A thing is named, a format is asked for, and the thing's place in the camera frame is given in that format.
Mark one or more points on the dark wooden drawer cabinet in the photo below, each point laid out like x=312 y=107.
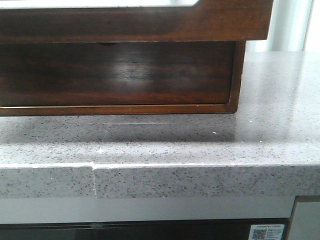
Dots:
x=238 y=75

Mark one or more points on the white QR code sticker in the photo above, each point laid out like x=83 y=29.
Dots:
x=266 y=232

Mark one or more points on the white curtain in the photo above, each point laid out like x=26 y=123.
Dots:
x=288 y=29

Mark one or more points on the wooden drawer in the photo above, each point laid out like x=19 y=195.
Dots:
x=150 y=77
x=207 y=20

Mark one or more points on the black appliance under counter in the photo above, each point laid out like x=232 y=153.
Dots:
x=224 y=229

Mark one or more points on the grey cabinet door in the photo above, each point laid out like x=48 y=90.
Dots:
x=305 y=222

